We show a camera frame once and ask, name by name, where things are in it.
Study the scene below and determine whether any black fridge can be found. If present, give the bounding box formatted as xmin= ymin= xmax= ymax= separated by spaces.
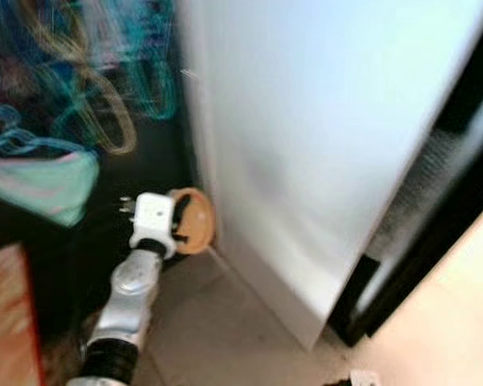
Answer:
xmin=325 ymin=0 xmax=483 ymax=348

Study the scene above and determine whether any black board with colourful scribbles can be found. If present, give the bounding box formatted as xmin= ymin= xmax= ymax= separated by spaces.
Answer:
xmin=0 ymin=0 xmax=196 ymax=250

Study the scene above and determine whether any red patterned box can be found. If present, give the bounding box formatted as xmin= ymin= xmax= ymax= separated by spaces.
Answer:
xmin=0 ymin=244 xmax=43 ymax=386

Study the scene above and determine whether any bubble wrap sheet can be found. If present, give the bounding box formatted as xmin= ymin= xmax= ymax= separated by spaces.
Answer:
xmin=361 ymin=127 xmax=469 ymax=270

